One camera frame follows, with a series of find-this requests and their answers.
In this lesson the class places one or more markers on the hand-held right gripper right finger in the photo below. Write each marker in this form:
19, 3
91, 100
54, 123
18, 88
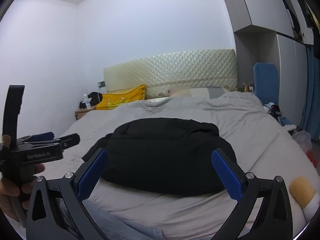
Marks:
227, 175

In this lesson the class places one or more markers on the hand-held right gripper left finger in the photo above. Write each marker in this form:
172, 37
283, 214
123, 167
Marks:
92, 172

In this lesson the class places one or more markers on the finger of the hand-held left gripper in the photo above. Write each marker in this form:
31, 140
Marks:
43, 136
70, 140

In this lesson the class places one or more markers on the black padded jacket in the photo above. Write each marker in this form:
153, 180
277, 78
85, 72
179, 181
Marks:
162, 150

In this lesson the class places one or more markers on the person's left hand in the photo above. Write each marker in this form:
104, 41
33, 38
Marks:
37, 171

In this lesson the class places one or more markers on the wooden nightstand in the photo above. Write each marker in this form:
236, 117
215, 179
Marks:
81, 113

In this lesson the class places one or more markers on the white bottle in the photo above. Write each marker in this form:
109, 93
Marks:
87, 102

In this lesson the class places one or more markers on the black bag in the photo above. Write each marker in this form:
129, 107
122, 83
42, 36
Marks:
95, 97

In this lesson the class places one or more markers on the grey bed quilt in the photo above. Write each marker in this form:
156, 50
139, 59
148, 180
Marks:
250, 130

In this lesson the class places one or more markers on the yellow pillow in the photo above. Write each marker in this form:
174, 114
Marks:
120, 98

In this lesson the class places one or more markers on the white plastic bag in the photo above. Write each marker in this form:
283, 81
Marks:
303, 140

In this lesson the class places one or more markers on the grey pillow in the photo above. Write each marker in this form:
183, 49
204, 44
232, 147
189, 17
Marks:
200, 92

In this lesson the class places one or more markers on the yellow bottle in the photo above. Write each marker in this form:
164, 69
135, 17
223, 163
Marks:
246, 88

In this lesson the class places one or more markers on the dark bottle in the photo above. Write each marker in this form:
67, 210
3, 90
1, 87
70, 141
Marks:
252, 87

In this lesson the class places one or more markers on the blue padded chair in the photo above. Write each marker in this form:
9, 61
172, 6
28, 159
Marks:
265, 80

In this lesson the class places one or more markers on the cream quilted headboard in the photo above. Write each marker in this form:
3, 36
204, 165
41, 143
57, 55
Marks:
175, 67

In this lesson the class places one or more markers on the grey wardrobe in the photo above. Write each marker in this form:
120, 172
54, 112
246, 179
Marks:
285, 67

